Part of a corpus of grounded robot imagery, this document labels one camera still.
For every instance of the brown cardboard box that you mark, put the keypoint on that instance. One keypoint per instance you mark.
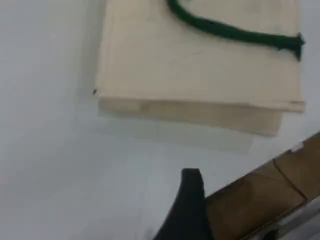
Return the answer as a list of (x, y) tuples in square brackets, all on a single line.
[(250, 200)]

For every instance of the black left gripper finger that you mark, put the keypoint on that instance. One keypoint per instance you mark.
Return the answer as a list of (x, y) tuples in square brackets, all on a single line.
[(187, 212)]

